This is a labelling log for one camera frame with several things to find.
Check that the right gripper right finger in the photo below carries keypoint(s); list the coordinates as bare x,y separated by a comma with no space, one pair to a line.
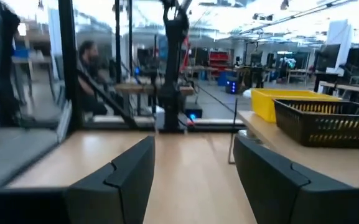
275,186

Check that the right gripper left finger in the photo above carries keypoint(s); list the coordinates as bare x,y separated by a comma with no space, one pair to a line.
126,186

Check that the red storage bin rack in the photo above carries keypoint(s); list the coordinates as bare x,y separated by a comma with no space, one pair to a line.
219,57

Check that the blue lit device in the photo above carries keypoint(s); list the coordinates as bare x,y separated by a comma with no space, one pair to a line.
232,87

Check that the black box blue light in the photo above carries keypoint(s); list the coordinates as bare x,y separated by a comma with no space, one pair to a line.
194,110

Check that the wooden shelf riser black frame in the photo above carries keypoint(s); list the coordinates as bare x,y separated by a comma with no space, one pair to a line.
291,155

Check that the black plastic basket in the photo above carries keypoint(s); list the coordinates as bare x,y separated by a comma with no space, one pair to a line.
294,133

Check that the black aluminium table frame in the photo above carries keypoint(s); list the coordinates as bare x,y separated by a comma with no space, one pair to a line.
70,62

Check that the black stand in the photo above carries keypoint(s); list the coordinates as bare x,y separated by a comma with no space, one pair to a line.
6,77

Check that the person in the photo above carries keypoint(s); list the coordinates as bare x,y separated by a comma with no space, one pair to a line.
89,59

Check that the white aluminium bracket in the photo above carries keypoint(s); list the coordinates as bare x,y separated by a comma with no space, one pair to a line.
64,121

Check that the wooden work table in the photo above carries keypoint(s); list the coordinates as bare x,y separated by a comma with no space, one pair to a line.
33,59

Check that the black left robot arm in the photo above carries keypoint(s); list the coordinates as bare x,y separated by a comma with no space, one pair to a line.
174,46

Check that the yellow plastic basket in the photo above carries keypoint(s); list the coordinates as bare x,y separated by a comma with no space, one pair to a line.
263,105

